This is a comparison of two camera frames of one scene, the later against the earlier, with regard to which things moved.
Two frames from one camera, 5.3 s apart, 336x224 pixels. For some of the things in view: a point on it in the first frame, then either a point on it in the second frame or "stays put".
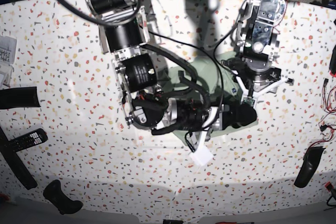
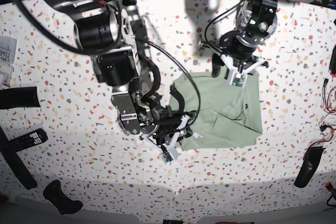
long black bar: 15,162 stays put
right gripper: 257,80 → 241,45
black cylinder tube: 19,97 stays put
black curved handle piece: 54,193 stays put
